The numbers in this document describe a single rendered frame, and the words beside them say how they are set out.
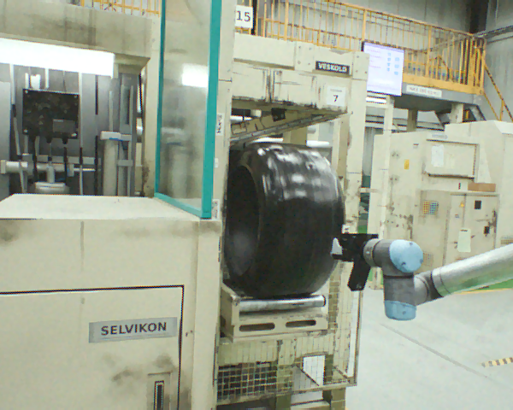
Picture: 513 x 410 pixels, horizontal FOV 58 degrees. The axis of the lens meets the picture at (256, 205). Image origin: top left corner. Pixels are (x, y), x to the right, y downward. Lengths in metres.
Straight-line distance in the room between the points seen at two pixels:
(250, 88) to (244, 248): 0.66
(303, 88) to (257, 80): 0.21
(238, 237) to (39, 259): 1.26
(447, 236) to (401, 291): 4.94
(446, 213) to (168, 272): 5.37
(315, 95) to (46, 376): 1.54
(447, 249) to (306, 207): 4.73
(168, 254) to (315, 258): 0.78
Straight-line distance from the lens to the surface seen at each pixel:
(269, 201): 1.48
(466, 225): 6.32
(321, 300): 1.72
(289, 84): 1.98
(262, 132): 2.06
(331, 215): 1.53
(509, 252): 1.21
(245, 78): 1.91
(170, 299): 0.86
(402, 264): 1.15
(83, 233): 0.82
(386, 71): 5.78
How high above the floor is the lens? 1.36
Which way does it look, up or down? 4 degrees down
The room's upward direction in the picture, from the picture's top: 3 degrees clockwise
